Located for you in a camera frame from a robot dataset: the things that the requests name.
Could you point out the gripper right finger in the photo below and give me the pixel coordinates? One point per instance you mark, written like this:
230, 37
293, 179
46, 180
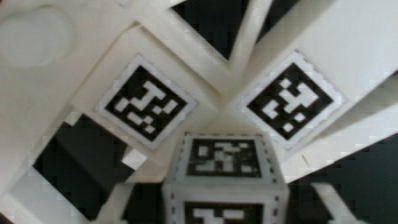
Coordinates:
335, 205

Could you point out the white chair back part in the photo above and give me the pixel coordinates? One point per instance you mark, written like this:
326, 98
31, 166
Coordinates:
131, 70

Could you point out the white U-shaped fence frame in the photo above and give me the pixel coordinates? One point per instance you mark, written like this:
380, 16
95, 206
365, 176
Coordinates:
365, 126

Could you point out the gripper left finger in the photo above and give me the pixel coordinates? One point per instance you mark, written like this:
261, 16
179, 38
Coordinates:
115, 206

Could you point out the white chair leg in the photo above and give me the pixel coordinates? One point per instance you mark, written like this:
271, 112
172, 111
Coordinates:
225, 187

